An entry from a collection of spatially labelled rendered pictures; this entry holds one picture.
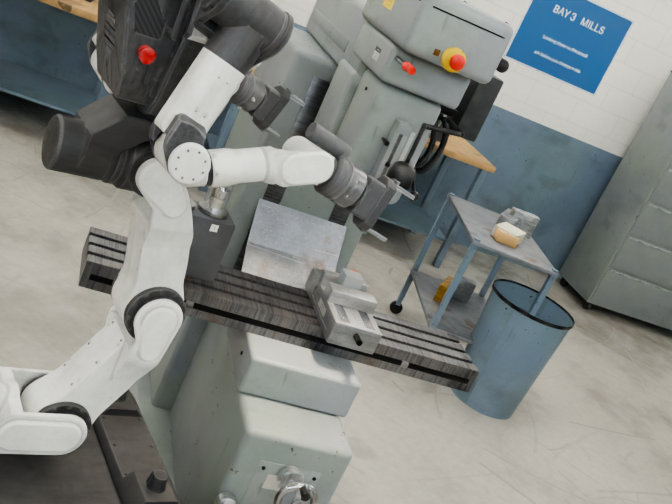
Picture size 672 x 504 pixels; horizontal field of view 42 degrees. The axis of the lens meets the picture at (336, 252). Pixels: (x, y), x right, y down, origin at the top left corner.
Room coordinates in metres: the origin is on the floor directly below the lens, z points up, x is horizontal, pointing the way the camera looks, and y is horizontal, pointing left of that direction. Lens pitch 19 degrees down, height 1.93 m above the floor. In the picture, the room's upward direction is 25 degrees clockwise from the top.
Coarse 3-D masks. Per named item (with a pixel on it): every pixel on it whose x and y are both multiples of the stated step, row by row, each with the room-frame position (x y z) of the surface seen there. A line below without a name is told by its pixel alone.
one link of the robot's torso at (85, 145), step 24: (72, 120) 1.65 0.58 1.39; (96, 120) 1.67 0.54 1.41; (120, 120) 1.65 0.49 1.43; (144, 120) 1.68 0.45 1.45; (48, 144) 1.65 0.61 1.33; (72, 144) 1.62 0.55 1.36; (96, 144) 1.63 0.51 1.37; (120, 144) 1.66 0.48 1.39; (48, 168) 1.62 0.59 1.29; (72, 168) 1.63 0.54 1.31; (96, 168) 1.65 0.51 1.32; (120, 168) 1.68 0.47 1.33
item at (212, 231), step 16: (192, 208) 2.28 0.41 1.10; (208, 208) 2.33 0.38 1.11; (224, 208) 2.38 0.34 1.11; (208, 224) 2.29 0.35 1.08; (224, 224) 2.31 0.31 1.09; (192, 240) 2.27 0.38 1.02; (208, 240) 2.29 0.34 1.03; (224, 240) 2.32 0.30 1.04; (192, 256) 2.28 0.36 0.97; (208, 256) 2.30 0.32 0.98; (192, 272) 2.29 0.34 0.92; (208, 272) 2.31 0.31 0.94
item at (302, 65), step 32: (288, 64) 2.75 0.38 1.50; (320, 64) 2.75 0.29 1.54; (320, 96) 2.76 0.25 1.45; (256, 128) 2.82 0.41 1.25; (288, 128) 2.75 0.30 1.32; (256, 192) 2.74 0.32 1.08; (288, 192) 2.78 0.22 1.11; (352, 224) 2.87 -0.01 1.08; (224, 256) 2.73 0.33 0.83; (192, 320) 2.73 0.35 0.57; (192, 352) 2.74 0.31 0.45; (160, 384) 2.73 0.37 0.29
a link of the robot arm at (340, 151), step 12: (312, 132) 1.67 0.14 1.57; (324, 132) 1.68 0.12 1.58; (288, 144) 1.71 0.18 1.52; (300, 144) 1.68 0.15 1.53; (312, 144) 1.68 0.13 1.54; (324, 144) 1.68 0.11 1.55; (336, 144) 1.70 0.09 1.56; (336, 156) 1.71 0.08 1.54; (348, 156) 1.71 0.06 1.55; (336, 168) 1.69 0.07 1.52; (348, 168) 1.70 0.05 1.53; (336, 180) 1.67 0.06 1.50; (348, 180) 1.69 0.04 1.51; (324, 192) 1.68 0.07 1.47; (336, 192) 1.68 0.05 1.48
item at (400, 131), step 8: (400, 120) 2.36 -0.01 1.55; (392, 128) 2.36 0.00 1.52; (400, 128) 2.33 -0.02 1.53; (408, 128) 2.34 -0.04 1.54; (392, 136) 2.34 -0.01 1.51; (400, 136) 2.34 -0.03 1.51; (392, 144) 2.34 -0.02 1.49; (400, 144) 2.34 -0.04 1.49; (384, 152) 2.34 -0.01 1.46; (392, 152) 2.34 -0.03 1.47; (384, 160) 2.34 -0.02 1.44; (392, 160) 2.34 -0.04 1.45; (376, 168) 2.34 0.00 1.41; (384, 168) 2.34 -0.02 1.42; (376, 176) 2.34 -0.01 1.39
